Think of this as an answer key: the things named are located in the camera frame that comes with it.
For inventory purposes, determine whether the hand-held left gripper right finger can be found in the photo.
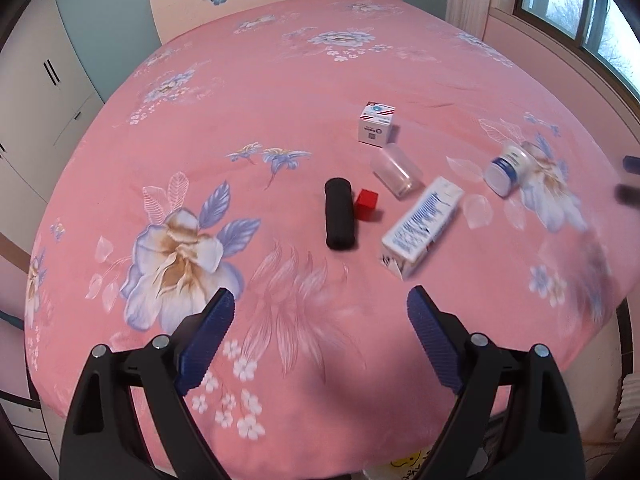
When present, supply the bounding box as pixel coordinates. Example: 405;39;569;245
406;285;586;480

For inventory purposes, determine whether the black foam roll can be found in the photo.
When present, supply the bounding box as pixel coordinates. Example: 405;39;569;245
324;176;358;250

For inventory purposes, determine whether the clear plastic cup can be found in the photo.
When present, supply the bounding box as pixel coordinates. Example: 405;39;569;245
370;143;424;200

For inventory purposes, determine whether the white wardrobe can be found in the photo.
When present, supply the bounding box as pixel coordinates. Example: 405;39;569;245
0;0;107;243

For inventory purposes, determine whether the small white printed box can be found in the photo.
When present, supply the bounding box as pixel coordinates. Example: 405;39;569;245
357;101;398;146

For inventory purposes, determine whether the red cube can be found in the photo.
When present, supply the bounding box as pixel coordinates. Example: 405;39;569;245
354;189;380;221

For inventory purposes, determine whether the white radiator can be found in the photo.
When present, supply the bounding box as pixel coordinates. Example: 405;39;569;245
617;374;640;442

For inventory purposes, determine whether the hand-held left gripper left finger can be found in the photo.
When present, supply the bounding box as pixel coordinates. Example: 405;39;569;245
60;287;236;480

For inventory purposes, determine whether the white and blue bottle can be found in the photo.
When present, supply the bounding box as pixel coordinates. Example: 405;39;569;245
483;142;535;197

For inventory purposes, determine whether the window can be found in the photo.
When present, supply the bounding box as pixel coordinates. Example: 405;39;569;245
514;0;640;102

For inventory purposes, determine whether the pink floral bed sheet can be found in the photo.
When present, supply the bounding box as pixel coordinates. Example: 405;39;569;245
25;0;632;477

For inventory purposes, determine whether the white and blue carton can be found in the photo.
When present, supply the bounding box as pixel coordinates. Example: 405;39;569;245
381;176;465;280

